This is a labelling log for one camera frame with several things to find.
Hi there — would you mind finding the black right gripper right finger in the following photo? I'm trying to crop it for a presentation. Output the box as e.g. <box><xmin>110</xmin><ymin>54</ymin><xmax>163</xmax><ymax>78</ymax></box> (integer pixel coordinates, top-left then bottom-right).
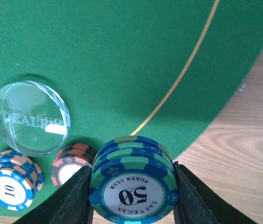
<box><xmin>173</xmin><ymin>162</ymin><xmax>255</xmax><ymax>224</ymax></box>

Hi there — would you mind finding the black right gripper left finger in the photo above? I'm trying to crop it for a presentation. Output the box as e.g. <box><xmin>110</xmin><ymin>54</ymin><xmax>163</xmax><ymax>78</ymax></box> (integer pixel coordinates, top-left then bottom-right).
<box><xmin>15</xmin><ymin>166</ymin><xmax>94</xmax><ymax>224</ymax></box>

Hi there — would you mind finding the blue poker chip stack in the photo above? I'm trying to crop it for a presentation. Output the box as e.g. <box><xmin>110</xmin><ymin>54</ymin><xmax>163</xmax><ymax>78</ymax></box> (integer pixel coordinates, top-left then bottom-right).
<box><xmin>0</xmin><ymin>150</ymin><xmax>45</xmax><ymax>211</ymax></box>

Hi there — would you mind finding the red poker chip stack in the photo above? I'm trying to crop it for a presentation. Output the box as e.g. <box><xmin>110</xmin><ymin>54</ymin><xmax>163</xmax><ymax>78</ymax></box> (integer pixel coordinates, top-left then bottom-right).
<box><xmin>51</xmin><ymin>143</ymin><xmax>97</xmax><ymax>188</ymax></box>

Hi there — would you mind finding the clear dealer button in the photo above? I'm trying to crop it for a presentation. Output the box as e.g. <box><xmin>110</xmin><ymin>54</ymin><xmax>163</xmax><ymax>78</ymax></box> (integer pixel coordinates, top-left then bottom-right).
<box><xmin>0</xmin><ymin>80</ymin><xmax>71</xmax><ymax>157</ymax></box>

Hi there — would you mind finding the round green poker mat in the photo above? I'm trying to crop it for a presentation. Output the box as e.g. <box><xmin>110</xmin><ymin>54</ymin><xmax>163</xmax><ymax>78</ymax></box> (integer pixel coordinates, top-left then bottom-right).
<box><xmin>0</xmin><ymin>0</ymin><xmax>263</xmax><ymax>217</ymax></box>

